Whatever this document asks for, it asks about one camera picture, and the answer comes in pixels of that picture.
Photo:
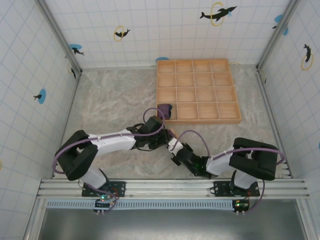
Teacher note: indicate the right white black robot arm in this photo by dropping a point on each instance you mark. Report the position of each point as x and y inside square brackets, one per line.
[252, 160]

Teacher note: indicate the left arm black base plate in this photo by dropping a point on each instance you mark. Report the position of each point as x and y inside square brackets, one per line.
[120, 187]

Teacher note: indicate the aluminium mounting rail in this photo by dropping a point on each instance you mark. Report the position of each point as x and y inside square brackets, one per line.
[162, 186]

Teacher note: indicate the aluminium floor edge bar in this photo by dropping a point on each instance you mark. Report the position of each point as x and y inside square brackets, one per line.
[272, 112]
[66, 120]

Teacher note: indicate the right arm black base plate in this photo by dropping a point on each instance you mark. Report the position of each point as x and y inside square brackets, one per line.
[221, 187]

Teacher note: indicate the purple sock orange toe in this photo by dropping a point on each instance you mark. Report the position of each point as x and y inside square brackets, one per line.
[165, 110]

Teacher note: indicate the grey steel panel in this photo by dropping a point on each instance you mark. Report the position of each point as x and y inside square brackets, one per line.
[162, 225]

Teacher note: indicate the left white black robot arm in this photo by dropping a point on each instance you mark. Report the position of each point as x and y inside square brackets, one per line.
[75, 160]

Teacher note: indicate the purple sock tan toe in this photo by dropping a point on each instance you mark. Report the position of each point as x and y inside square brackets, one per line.
[174, 132]

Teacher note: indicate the aluminium frame post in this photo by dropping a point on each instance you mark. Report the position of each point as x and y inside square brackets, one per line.
[277, 35]
[60, 35]

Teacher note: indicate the blue oval dolphin sticker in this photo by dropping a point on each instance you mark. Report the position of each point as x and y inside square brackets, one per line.
[42, 96]
[278, 18]
[75, 47]

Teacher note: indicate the wooden compartment tray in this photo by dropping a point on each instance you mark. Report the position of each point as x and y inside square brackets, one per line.
[200, 90]

